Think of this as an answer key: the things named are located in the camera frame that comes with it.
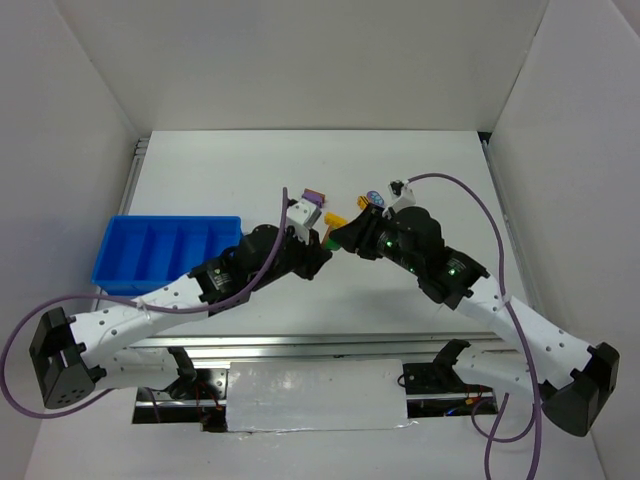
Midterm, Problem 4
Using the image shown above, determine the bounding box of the purple lego brick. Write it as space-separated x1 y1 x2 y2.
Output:
302 188 326 208

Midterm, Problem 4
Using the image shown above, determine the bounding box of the blue compartment bin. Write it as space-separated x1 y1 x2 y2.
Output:
91 215 242 296

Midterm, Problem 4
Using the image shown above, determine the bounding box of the purple oval lego blue print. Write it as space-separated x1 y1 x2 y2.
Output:
366 190 385 208

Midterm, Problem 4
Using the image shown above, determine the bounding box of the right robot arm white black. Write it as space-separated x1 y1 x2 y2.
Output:
329 205 620 437

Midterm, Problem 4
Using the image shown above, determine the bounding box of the green lego brick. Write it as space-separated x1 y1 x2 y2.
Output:
323 238 340 251

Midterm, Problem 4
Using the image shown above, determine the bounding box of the yellow striped lego brick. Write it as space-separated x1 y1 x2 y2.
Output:
357 196 372 210

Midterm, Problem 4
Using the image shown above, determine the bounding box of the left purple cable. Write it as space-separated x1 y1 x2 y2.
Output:
0 187 291 419

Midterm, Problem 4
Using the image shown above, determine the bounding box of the aluminium rail frame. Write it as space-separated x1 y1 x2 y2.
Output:
124 130 525 363

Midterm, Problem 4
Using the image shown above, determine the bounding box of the white foam block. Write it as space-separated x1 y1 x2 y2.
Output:
226 359 409 433

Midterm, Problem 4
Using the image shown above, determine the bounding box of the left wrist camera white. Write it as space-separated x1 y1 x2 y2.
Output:
286 198 321 243

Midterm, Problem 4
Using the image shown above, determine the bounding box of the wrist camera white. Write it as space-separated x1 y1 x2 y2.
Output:
286 198 321 243
383 180 416 219

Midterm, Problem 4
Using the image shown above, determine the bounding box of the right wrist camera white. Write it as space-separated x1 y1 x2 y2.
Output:
383 180 416 219

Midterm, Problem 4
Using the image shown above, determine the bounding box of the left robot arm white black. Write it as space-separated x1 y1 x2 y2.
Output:
29 225 332 410

